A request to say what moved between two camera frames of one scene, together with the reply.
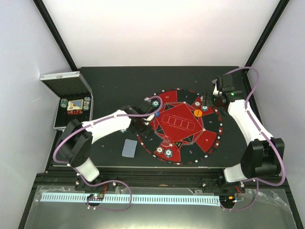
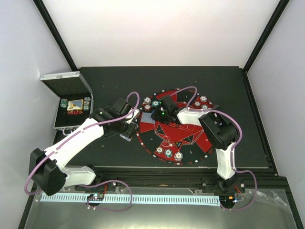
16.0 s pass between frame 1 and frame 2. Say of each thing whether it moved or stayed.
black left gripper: moved
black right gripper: moved
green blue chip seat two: stayed
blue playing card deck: moved
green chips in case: stayed
